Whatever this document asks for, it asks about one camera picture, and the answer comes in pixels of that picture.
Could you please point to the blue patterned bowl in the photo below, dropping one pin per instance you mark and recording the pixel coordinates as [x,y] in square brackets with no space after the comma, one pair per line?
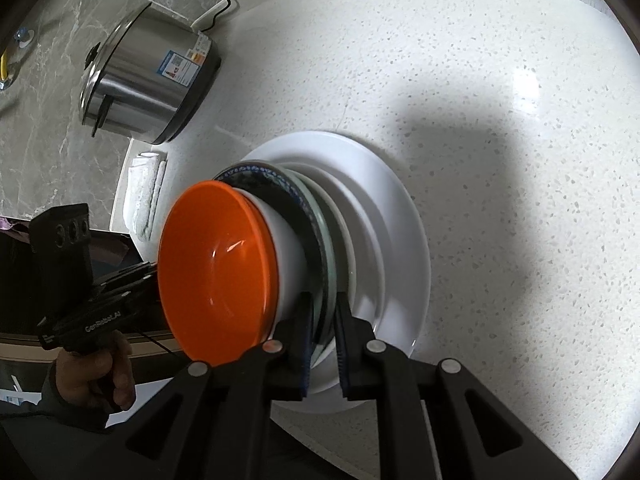
[300,215]

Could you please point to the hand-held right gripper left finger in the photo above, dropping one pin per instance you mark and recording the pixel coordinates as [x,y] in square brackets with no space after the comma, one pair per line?
[305,350]

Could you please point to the stainless steel rice cooker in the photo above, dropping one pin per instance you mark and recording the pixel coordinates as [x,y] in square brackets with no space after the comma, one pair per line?
[145,80]

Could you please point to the white deep plate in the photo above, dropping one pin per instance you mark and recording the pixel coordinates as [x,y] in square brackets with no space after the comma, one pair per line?
[372,260]

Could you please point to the small white plate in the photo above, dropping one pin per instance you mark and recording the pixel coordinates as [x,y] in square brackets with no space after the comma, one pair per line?
[350,247]

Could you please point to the person's left hand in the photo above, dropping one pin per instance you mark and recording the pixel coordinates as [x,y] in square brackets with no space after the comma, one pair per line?
[95,380]

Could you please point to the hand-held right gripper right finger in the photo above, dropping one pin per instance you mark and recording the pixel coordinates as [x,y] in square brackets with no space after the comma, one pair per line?
[344,355]

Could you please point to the orange bowl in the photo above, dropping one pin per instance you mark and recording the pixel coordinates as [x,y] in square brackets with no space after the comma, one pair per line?
[215,270]

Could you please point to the small white bowl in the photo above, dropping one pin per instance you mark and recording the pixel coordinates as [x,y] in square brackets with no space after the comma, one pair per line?
[286,260]

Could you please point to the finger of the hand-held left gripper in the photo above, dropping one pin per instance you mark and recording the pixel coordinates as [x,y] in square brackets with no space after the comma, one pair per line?
[132,282]

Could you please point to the large white plate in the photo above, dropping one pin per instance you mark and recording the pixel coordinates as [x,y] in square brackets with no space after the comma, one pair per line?
[402,240]

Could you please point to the white cloth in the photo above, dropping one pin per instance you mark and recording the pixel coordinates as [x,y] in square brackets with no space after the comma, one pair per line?
[146,195]

